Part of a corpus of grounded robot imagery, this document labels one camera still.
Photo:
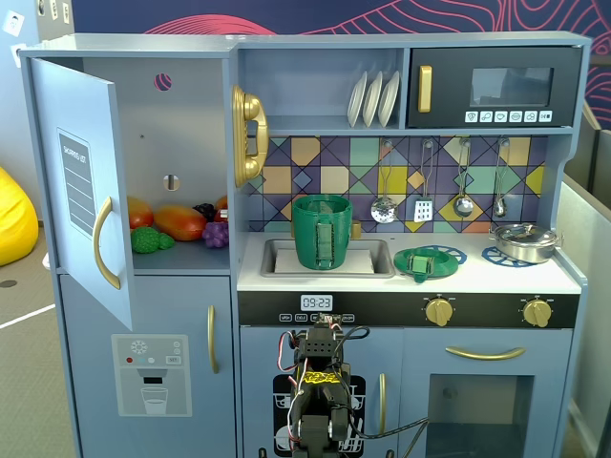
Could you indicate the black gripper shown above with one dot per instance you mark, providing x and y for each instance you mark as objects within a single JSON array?
[{"x": 321, "y": 347}]

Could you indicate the green 3D-printed lid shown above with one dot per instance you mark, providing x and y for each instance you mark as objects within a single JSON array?
[{"x": 441, "y": 264}]

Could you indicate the stainless steel pot with lid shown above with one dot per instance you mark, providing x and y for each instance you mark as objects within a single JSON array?
[{"x": 525, "y": 248}]

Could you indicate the blue oven door with window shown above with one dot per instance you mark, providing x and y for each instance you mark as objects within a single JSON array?
[{"x": 415, "y": 353}]

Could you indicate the green 3D-printed container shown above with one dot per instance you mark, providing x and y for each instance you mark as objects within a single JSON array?
[{"x": 305, "y": 238}]

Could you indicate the grey toy sink basin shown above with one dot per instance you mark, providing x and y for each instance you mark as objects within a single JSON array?
[{"x": 382, "y": 248}]

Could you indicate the gold stove knob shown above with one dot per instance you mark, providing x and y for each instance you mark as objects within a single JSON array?
[
  {"x": 538, "y": 314},
  {"x": 439, "y": 312}
]

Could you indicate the gold toy faucet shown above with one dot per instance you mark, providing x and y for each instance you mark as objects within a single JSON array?
[{"x": 356, "y": 229}]

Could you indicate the metal slotted skimmer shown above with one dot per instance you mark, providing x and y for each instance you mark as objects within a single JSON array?
[{"x": 384, "y": 210}]

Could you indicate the purple toy grapes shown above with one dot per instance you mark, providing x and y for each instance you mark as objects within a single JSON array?
[{"x": 216, "y": 235}]

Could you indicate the metal slotted spatula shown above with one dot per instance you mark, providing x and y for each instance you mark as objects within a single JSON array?
[{"x": 423, "y": 210}]

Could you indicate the red toy fruit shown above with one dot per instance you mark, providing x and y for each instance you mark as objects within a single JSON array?
[{"x": 221, "y": 210}]

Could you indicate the dark toy blackberries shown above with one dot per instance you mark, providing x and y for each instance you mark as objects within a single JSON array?
[{"x": 204, "y": 211}]

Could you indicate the orange toy mango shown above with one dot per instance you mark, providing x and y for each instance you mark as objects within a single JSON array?
[{"x": 179, "y": 223}]

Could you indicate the gold toy telephone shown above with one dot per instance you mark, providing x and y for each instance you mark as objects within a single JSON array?
[{"x": 250, "y": 167}]

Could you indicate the metal ladle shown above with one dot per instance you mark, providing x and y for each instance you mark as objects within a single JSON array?
[{"x": 463, "y": 206}]

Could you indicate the green toy broccoli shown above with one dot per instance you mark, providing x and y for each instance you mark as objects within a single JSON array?
[{"x": 145, "y": 240}]

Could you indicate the metal spoon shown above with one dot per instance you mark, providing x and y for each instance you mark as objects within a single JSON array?
[{"x": 499, "y": 207}]

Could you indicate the red orange toy peach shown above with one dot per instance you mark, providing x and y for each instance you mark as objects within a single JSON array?
[{"x": 139, "y": 214}]

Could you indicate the blue freezer door ice dispenser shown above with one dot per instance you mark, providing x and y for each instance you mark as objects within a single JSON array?
[{"x": 95, "y": 310}]

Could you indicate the white toy plate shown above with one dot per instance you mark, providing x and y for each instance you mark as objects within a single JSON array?
[
  {"x": 389, "y": 97},
  {"x": 355, "y": 102},
  {"x": 372, "y": 100}
]

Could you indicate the blue wooden toy kitchen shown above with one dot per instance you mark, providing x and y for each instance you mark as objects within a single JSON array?
[{"x": 315, "y": 81}]

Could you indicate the grey partition panel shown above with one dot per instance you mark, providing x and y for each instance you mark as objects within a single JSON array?
[{"x": 587, "y": 286}]

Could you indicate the blue fridge door shopping list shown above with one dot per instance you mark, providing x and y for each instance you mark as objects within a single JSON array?
[{"x": 52, "y": 238}]

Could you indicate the round dark floor cover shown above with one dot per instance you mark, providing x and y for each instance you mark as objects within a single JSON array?
[{"x": 7, "y": 284}]

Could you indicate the yellow beanbag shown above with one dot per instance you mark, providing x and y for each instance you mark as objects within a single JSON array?
[{"x": 14, "y": 224}]

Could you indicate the small wrist camera board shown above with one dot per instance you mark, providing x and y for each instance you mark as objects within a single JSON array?
[{"x": 328, "y": 319}]

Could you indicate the white wall socket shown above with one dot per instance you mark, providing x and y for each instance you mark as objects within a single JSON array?
[{"x": 12, "y": 23}]

